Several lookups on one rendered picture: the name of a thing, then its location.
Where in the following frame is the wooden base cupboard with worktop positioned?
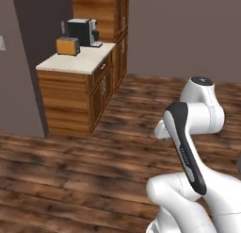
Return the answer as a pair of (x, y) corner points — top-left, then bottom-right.
(35, 42), (118, 139)

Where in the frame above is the orange toaster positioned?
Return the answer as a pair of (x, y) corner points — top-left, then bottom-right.
(56, 36), (82, 57)

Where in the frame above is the white wall switch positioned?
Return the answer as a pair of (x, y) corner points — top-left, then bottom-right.
(0, 35), (7, 52)

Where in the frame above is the black coffee machine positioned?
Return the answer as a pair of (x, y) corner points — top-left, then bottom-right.
(66, 18), (104, 49)

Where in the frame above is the grey wall socket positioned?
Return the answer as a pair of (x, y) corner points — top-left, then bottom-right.
(60, 21), (68, 36)

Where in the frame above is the tall wooden cupboard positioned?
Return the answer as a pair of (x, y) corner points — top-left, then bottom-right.
(71, 0), (130, 93)

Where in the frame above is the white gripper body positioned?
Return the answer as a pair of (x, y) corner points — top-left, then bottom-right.
(153, 118), (172, 142)

